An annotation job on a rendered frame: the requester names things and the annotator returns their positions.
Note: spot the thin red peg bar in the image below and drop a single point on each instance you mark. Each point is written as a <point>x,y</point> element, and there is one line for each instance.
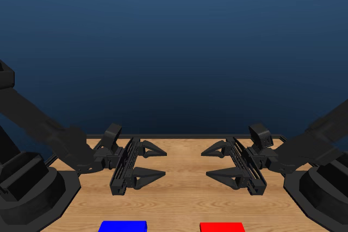
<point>222,227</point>

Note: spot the blue hollow socket block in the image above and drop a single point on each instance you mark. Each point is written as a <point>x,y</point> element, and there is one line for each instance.
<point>122,227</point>

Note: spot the black table frame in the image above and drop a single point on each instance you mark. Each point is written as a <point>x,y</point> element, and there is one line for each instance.
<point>190,135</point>

